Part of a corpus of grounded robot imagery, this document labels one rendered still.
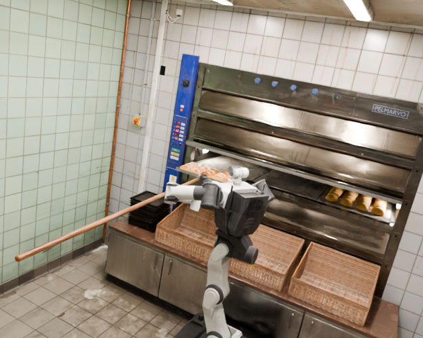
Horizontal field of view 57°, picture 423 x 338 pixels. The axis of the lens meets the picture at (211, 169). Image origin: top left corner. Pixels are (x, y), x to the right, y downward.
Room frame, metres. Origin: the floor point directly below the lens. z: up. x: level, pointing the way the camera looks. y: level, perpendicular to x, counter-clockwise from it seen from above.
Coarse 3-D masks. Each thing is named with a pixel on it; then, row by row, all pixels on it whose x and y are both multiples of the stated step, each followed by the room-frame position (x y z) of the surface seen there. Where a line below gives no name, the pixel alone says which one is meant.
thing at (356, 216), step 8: (272, 192) 3.20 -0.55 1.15; (280, 192) 3.17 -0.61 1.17; (288, 192) 3.18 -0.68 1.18; (296, 200) 3.11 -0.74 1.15; (304, 200) 3.08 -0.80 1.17; (312, 200) 3.09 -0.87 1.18; (320, 208) 3.02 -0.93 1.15; (328, 208) 3.00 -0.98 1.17; (336, 208) 2.99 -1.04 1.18; (344, 216) 2.95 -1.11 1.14; (352, 216) 2.92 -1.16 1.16; (360, 216) 2.90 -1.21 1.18; (376, 224) 2.85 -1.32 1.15; (384, 224) 2.83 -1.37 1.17; (392, 224) 2.84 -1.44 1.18
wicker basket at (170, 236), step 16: (176, 208) 3.32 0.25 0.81; (160, 224) 3.11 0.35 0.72; (176, 224) 3.36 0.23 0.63; (192, 224) 3.38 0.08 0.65; (208, 224) 3.33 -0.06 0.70; (160, 240) 3.04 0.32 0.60; (176, 240) 2.98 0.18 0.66; (192, 240) 2.91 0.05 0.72; (208, 240) 3.23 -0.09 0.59; (208, 256) 2.85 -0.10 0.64
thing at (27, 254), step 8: (184, 184) 2.83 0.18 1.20; (152, 200) 2.43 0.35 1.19; (128, 208) 2.21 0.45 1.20; (136, 208) 2.27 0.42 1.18; (112, 216) 2.07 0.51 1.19; (120, 216) 2.13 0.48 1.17; (96, 224) 1.94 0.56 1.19; (72, 232) 1.79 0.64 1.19; (80, 232) 1.83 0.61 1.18; (56, 240) 1.69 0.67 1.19; (64, 240) 1.73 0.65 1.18; (40, 248) 1.60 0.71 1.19; (48, 248) 1.65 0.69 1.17; (16, 256) 1.50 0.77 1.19; (24, 256) 1.52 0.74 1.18
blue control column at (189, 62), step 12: (192, 60) 3.55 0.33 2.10; (192, 72) 3.55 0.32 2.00; (180, 84) 3.59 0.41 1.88; (192, 84) 3.54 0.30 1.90; (180, 96) 3.58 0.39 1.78; (192, 96) 3.55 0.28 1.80; (180, 108) 3.57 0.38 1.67; (180, 120) 3.57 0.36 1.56; (168, 156) 3.60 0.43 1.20; (168, 168) 3.59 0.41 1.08; (168, 180) 3.58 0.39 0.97
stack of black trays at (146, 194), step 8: (144, 192) 3.50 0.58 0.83; (152, 192) 3.52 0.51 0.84; (136, 200) 3.27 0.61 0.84; (144, 200) 3.33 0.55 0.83; (160, 200) 3.40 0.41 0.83; (144, 208) 3.25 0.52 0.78; (152, 208) 3.21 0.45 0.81; (160, 208) 3.29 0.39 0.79; (168, 208) 3.44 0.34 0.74; (128, 216) 3.31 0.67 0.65; (136, 216) 3.27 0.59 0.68; (144, 216) 3.24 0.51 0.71; (152, 216) 3.21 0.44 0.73; (160, 216) 3.31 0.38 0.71; (136, 224) 3.27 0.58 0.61; (144, 224) 3.24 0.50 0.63; (152, 224) 3.21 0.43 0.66; (152, 232) 3.21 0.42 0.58
